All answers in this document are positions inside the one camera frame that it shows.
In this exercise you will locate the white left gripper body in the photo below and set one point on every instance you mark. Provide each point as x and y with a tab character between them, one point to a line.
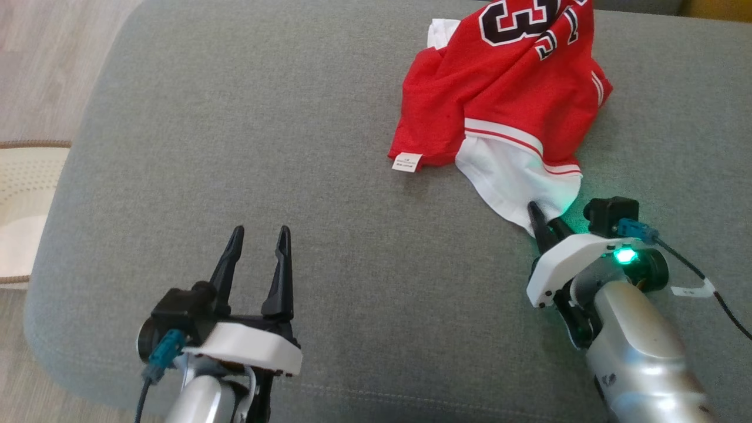
252	346

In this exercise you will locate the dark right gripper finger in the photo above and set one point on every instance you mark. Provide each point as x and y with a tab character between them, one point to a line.
560	229
541	232

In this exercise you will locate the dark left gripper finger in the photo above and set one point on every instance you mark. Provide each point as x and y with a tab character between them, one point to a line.
281	282
228	273

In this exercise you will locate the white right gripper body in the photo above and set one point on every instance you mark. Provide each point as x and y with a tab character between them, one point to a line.
564	261

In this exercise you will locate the red number 23 jersey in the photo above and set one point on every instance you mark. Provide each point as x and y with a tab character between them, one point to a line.
499	94

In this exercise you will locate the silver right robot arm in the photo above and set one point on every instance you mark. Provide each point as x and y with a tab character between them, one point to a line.
634	352

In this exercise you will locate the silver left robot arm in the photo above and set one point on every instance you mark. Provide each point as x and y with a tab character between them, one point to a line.
202	402

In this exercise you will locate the grey sofa seat cushion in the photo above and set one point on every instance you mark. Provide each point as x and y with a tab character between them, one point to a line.
294	176

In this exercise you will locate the cream perforated laundry basket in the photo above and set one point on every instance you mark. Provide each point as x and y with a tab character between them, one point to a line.
26	200

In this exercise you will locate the grey sofa back cushion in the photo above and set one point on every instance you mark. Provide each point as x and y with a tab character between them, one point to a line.
640	4

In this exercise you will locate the yellow object behind sofa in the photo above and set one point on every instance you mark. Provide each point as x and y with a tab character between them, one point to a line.
719	9

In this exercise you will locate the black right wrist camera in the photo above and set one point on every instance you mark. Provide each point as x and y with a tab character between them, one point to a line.
608	214

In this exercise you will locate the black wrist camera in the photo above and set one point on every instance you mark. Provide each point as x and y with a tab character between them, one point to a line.
608	214
179	308

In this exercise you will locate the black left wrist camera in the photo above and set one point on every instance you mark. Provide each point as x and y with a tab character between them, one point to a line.
179	308

